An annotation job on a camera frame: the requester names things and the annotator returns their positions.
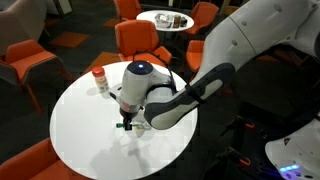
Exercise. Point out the round white table with items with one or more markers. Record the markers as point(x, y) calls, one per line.
point(166, 29)

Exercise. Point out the orange armchair with dark frame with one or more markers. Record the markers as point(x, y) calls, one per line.
point(26, 61)

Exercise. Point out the silver foil bag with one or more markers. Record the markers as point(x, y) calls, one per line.
point(163, 20)

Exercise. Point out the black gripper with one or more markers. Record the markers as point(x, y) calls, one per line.
point(130, 110)

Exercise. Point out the dark small container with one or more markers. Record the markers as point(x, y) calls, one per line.
point(183, 21)

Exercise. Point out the green capped white marker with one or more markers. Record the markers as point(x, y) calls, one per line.
point(119, 125)

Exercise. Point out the red lidded plastic jar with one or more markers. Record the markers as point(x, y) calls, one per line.
point(100, 79)

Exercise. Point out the brown jar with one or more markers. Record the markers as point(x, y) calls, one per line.
point(176, 21)

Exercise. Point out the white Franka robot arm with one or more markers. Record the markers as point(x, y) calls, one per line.
point(253, 26)

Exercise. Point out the orange chair with dark shell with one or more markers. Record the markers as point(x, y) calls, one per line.
point(30, 163)

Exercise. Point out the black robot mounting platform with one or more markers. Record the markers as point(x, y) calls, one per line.
point(253, 146)

